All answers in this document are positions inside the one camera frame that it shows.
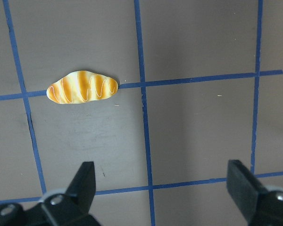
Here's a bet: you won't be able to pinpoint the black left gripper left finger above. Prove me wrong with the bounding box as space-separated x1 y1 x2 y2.
41 161 97 226

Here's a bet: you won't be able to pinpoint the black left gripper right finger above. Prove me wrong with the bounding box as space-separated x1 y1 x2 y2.
226 160 283 226

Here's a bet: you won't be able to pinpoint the toy bread loaf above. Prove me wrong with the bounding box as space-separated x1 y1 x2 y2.
46 71 119 105

